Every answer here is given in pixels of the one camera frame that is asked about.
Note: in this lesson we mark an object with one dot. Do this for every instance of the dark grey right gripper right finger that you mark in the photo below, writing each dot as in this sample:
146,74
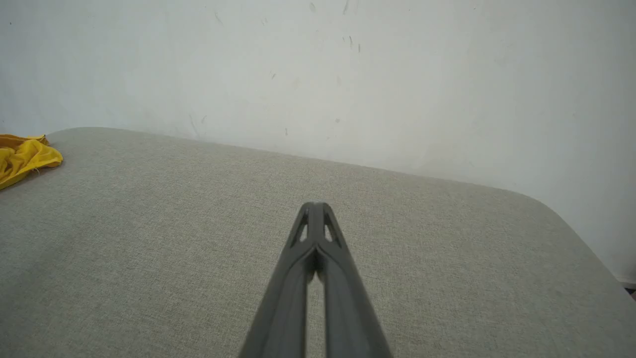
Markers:
348,308

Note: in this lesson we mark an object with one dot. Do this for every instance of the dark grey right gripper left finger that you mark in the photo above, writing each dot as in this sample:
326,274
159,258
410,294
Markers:
283,303

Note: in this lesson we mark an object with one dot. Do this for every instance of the yellow t-shirt with white print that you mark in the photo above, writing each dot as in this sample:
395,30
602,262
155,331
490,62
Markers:
25,156

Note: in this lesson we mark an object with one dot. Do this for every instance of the grey fabric sofa cushion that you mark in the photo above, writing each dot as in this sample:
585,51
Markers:
149,223

